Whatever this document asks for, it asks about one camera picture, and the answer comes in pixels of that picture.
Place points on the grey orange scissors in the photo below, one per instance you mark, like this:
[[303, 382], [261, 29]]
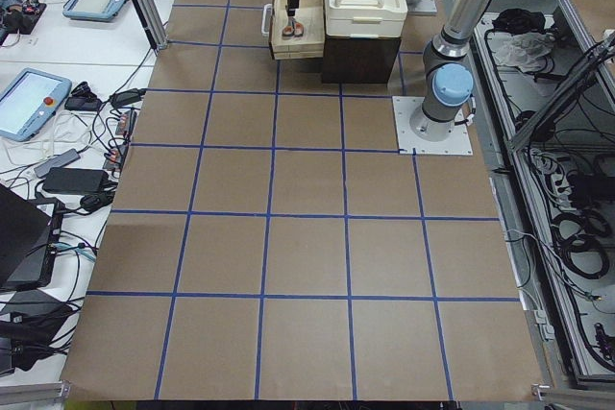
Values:
[[293, 28]]

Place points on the wooden drawer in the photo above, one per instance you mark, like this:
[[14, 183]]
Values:
[[299, 37]]

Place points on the dark brown cabinet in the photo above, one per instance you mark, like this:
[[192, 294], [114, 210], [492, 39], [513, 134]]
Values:
[[358, 60]]

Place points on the black power brick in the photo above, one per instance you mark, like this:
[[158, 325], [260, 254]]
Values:
[[74, 181]]

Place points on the black laptop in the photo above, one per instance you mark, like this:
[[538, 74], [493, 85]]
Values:
[[30, 232]]

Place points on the white drawer handle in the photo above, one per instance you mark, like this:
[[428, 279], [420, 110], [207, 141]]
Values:
[[266, 19]]

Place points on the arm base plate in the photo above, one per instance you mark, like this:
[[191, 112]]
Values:
[[418, 135]]

